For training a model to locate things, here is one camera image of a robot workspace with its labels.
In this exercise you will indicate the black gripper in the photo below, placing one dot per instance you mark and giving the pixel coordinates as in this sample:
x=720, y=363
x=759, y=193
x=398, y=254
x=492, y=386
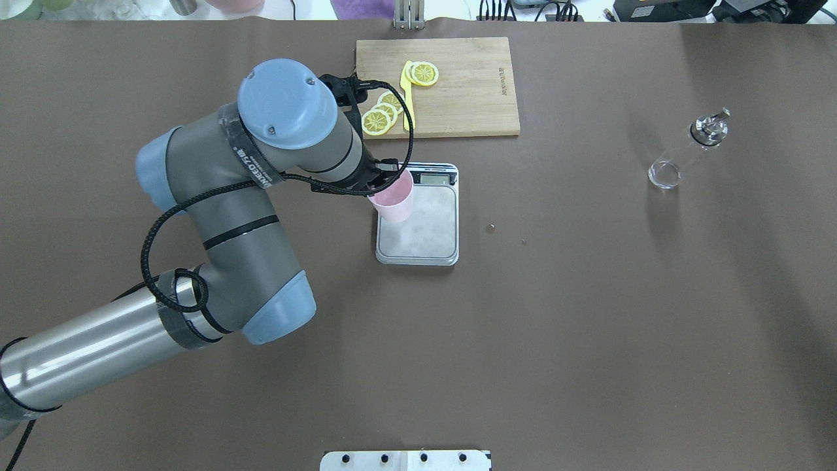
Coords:
x=377, y=179

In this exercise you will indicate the pink plastic cup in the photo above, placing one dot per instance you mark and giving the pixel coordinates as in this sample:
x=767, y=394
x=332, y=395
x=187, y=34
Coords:
x=395, y=204

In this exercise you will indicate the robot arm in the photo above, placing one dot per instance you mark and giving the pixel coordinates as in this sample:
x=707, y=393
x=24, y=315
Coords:
x=217, y=261

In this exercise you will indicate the silver digital kitchen scale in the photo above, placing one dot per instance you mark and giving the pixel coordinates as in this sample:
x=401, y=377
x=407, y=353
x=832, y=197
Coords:
x=428, y=235

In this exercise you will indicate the lemon slice middle stack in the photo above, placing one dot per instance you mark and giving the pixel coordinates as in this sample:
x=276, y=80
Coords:
x=391, y=111

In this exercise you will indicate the lemon slice stack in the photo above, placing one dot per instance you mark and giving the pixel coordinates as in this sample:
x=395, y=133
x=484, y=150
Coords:
x=391, y=111
x=390, y=98

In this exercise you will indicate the lemon slice top stack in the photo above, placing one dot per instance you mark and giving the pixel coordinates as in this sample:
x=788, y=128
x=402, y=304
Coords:
x=390, y=98

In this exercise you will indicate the yellow plastic knife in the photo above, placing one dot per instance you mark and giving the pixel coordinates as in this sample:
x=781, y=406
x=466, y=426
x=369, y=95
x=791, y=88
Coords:
x=406, y=85

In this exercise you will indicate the lemon slice by knife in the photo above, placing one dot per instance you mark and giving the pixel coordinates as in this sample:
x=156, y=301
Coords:
x=422, y=73

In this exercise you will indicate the bamboo cutting board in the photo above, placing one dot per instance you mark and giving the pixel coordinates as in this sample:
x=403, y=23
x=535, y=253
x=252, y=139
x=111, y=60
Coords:
x=474, y=96

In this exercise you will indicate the purple cloth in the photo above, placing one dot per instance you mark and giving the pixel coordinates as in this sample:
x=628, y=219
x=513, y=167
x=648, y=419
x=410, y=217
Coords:
x=363, y=9

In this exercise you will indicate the black power strip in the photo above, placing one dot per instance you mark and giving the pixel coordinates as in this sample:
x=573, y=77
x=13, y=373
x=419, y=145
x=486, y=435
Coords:
x=535, y=11

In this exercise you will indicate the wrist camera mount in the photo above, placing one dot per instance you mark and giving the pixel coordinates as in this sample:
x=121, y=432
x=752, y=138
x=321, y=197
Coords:
x=347, y=92

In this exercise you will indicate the aluminium frame post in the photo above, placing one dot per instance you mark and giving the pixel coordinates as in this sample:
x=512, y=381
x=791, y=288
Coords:
x=409, y=15

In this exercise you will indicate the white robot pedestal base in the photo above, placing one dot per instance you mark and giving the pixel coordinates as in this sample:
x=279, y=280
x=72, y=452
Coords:
x=419, y=459

